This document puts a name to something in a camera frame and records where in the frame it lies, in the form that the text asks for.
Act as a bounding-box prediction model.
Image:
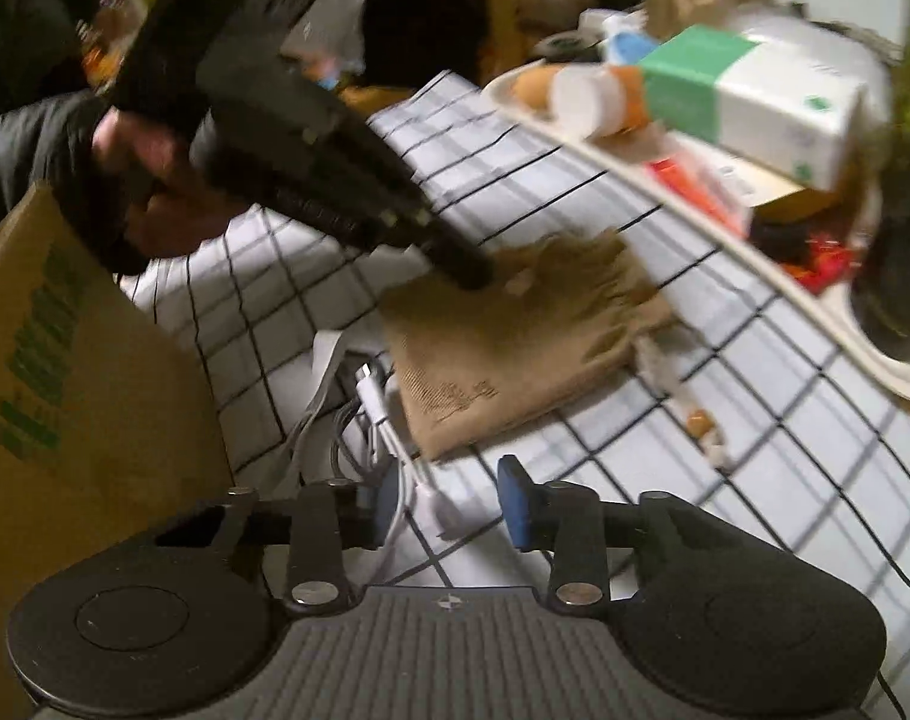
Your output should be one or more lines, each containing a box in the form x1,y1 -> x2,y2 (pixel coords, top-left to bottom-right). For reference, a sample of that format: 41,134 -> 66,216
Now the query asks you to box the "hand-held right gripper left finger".
155,478 -> 397,614

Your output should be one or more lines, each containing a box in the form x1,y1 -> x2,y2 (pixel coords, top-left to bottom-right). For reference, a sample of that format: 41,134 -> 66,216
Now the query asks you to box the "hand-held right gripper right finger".
496,454 -> 735,610

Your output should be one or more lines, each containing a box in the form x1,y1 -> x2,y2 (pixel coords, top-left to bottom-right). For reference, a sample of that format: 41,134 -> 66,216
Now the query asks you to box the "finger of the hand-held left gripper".
191,100 -> 484,293
198,56 -> 495,284

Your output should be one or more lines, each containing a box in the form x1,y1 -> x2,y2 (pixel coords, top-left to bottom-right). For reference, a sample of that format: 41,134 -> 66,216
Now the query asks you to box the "white charging cable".
327,360 -> 467,541

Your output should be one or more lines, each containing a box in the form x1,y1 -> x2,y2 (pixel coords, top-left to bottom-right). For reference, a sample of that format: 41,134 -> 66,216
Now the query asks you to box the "tan drawstring cloth pouch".
378,229 -> 732,470

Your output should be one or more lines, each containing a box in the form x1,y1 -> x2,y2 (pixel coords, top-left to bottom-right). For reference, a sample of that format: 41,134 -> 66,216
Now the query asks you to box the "cardboard box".
0,181 -> 238,661

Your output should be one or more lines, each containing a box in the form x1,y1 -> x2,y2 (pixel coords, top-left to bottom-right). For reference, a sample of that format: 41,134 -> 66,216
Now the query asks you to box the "person's left forearm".
0,90 -> 118,230

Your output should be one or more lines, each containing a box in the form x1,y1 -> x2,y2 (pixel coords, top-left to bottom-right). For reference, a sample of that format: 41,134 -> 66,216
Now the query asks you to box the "person's left hand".
91,109 -> 277,261

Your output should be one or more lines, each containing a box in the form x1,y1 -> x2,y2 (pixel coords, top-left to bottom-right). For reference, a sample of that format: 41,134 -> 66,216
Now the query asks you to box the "clear plastic bag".
271,0 -> 396,72

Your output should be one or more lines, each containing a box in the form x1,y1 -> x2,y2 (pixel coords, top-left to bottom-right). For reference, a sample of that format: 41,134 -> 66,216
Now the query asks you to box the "white orange bottle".
549,64 -> 655,140

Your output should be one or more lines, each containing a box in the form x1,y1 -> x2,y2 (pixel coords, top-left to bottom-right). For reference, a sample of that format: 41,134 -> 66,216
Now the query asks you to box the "black round container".
541,34 -> 606,65

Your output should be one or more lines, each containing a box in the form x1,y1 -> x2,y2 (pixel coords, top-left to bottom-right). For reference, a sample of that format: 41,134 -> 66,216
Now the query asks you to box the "black white checked tablecloth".
117,71 -> 910,720

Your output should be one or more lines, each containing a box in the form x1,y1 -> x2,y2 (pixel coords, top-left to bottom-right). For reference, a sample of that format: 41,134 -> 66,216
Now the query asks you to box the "white blue spray bottle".
601,11 -> 666,65

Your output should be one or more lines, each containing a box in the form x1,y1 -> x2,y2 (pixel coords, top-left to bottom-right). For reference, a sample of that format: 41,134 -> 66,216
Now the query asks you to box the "red white flat box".
642,142 -> 839,238

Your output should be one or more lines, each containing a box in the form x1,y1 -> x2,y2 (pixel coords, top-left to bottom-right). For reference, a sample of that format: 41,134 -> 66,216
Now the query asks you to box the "beige plastic tray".
481,60 -> 910,410

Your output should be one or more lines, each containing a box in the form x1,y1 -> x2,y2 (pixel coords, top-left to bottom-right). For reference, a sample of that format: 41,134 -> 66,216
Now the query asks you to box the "brown paper bag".
642,0 -> 788,40

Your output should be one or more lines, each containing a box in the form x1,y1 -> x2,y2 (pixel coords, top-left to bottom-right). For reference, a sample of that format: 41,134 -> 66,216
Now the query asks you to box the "red small packet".
791,235 -> 855,295

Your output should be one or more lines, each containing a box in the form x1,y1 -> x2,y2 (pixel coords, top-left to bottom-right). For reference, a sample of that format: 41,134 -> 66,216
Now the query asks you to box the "green white tissue box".
639,22 -> 873,193

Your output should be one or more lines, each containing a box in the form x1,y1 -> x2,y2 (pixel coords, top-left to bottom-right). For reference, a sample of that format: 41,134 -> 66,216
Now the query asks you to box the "black thermos bottle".
849,112 -> 910,365

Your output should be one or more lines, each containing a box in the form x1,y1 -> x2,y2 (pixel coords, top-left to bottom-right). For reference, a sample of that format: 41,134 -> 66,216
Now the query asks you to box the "white flat cable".
286,330 -> 351,481

